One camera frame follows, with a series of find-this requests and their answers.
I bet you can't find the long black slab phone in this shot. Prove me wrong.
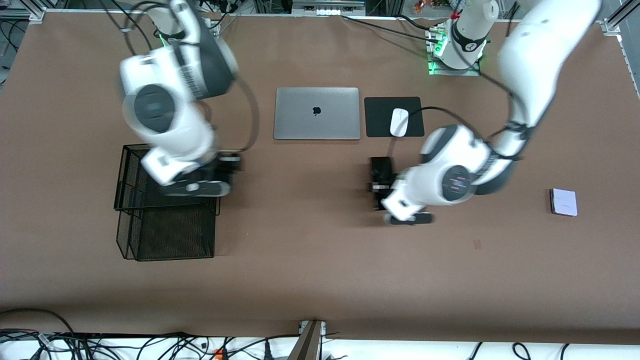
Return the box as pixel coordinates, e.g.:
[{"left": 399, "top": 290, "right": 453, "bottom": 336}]
[{"left": 369, "top": 156, "right": 399, "bottom": 212}]

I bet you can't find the white computer mouse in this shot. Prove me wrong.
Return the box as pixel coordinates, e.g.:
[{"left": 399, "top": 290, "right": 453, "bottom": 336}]
[{"left": 389, "top": 107, "right": 410, "bottom": 138}]

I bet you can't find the black mouse pad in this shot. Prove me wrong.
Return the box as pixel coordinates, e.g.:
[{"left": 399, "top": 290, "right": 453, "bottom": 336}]
[{"left": 363, "top": 96, "right": 426, "bottom": 138}]

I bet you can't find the silver closed laptop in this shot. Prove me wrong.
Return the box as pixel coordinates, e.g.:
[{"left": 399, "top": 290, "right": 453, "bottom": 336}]
[{"left": 273, "top": 87, "right": 361, "bottom": 141}]

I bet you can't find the white power strip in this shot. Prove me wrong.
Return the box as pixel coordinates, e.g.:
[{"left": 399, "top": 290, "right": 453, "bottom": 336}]
[{"left": 292, "top": 0, "right": 367, "bottom": 16}]

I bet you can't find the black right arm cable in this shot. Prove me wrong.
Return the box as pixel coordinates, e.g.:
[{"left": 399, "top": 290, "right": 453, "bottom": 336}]
[{"left": 107, "top": 0, "right": 261, "bottom": 152}]

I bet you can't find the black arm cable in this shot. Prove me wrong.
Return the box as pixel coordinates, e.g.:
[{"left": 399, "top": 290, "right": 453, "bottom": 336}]
[
  {"left": 107, "top": 0, "right": 261, "bottom": 152},
  {"left": 389, "top": 105, "right": 531, "bottom": 161}
]

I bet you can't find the black wire mesh tiered tray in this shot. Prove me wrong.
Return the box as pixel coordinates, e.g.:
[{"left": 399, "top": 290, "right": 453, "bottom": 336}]
[{"left": 113, "top": 143, "right": 221, "bottom": 262}]

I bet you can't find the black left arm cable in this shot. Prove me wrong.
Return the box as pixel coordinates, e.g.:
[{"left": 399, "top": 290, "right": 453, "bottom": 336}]
[{"left": 389, "top": 105, "right": 531, "bottom": 161}]

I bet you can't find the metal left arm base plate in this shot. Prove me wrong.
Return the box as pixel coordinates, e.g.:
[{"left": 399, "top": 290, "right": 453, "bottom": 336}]
[{"left": 426, "top": 27, "right": 482, "bottom": 77}]

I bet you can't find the black cable across table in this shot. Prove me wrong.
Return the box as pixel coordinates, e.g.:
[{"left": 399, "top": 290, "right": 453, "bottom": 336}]
[{"left": 341, "top": 14, "right": 434, "bottom": 43}]

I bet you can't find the aluminium profile post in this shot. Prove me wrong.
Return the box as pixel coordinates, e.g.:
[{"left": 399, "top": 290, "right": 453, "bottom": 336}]
[{"left": 287, "top": 320, "right": 327, "bottom": 360}]

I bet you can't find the aluminium frame corner bracket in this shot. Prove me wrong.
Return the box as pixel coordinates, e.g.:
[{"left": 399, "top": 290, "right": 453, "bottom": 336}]
[{"left": 601, "top": 0, "right": 640, "bottom": 37}]

